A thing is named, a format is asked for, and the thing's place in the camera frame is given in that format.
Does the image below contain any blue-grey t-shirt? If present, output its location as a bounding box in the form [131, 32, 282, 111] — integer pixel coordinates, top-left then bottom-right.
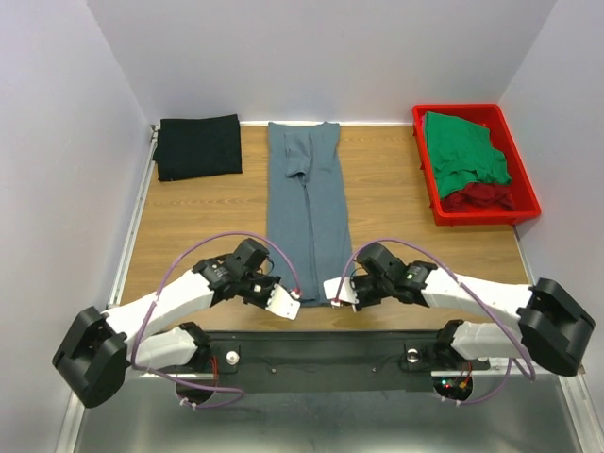
[267, 123, 352, 307]

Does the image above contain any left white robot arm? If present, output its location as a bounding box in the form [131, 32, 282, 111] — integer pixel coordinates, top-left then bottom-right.
[52, 238, 299, 409]

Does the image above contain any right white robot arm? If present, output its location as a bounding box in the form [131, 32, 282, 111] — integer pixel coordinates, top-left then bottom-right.
[351, 240, 596, 379]

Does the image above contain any black folded t-shirt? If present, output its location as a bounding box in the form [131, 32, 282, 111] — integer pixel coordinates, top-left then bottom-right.
[153, 114, 243, 182]

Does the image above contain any dark red t-shirt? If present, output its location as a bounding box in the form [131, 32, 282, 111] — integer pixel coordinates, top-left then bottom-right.
[441, 182, 515, 212]

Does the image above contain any green t-shirt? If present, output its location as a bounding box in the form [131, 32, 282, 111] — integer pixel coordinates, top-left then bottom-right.
[423, 111, 512, 198]

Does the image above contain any red plastic bin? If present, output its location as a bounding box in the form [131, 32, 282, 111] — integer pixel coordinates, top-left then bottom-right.
[412, 104, 542, 227]

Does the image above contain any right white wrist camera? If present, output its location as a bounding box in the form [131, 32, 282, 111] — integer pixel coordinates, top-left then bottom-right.
[323, 277, 359, 311]

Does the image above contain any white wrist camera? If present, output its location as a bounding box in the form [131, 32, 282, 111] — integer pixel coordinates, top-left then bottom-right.
[264, 284, 301, 321]
[323, 277, 359, 311]

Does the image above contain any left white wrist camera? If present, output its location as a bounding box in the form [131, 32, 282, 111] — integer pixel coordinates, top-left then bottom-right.
[264, 284, 301, 321]

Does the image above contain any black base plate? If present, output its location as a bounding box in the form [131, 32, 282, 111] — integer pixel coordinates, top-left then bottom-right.
[162, 330, 494, 394]

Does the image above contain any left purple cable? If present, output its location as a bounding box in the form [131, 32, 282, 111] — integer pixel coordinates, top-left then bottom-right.
[131, 231, 303, 410]

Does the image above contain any aluminium frame rail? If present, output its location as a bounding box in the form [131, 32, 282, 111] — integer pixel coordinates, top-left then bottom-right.
[77, 335, 587, 378]

